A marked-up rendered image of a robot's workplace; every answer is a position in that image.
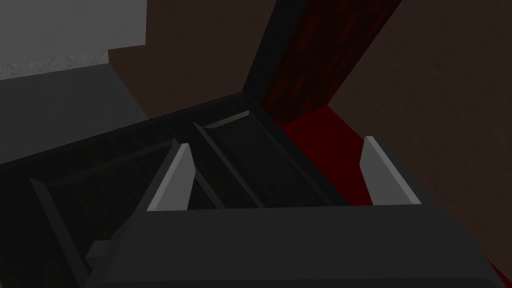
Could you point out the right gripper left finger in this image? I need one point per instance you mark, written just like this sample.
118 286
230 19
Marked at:
174 186

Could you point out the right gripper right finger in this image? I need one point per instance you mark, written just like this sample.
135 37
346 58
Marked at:
386 180

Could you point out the black panelled door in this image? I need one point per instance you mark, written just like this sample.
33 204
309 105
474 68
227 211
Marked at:
256 164

